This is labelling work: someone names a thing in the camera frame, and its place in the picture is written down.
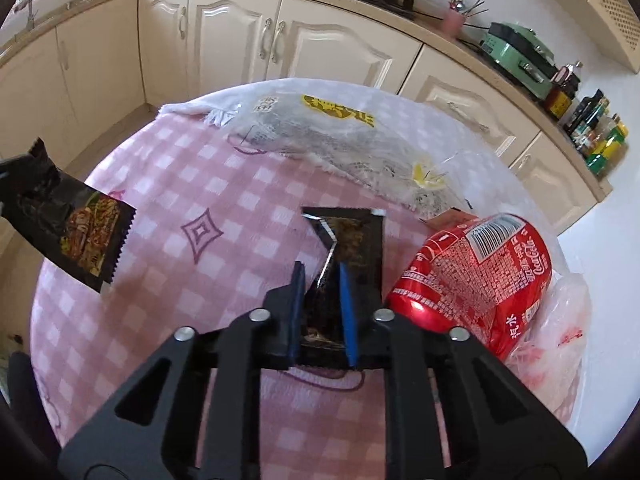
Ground black snack wrapper with food picture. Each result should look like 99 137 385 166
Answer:
1 139 136 292

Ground clear plastic bag red print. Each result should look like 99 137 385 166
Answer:
506 273 592 424

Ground red cola can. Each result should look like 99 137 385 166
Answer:
386 214 552 361

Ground black barcode snack wrapper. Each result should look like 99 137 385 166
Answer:
302 206 386 367

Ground large clear yellow printed bag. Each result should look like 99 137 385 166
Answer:
207 91 470 220

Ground cream lower kitchen cabinets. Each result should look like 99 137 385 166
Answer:
1 0 612 232

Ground chrome faucet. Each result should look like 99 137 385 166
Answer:
12 0 37 32

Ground pink checkered tablecloth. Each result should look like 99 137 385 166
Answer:
29 77 584 480

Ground green yellow bottle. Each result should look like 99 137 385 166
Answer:
587 122 629 177

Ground dark glass bottle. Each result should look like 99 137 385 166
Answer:
563 89 604 136

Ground dark soy sauce bottle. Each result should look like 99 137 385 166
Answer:
542 61 584 122

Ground green electric cooker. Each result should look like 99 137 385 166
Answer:
480 22 558 101

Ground pink utensil holder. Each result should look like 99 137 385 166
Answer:
440 0 486 38

